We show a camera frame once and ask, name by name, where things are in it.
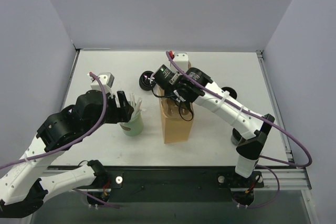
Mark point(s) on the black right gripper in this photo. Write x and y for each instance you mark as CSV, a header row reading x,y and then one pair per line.
x,y
184,95

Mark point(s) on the green straw holder cup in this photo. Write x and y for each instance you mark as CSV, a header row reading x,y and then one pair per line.
x,y
134,127

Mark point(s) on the black paper coffee cup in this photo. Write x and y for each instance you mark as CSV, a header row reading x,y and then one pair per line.
x,y
235,137

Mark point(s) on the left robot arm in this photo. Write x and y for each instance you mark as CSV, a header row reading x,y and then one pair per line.
x,y
24,190

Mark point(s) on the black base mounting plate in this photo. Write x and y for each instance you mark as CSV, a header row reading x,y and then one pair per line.
x,y
130,184

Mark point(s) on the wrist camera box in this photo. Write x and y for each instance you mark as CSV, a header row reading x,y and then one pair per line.
x,y
106,79
181,60

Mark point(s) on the white wrapped straw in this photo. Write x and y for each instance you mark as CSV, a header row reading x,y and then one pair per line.
x,y
132,100
137,108

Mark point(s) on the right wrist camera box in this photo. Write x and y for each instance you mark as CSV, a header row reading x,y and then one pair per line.
x,y
181,60

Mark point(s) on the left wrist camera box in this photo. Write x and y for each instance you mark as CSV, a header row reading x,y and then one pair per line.
x,y
106,79

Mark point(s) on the brown paper bag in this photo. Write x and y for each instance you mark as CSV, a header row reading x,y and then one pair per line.
x,y
173,130

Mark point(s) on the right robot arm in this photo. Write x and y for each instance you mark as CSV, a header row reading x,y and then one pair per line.
x,y
253,129

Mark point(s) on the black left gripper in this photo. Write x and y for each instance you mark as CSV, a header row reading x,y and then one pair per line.
x,y
118,108

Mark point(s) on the brown pulp cup carrier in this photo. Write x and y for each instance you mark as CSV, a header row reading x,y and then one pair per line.
x,y
175,110

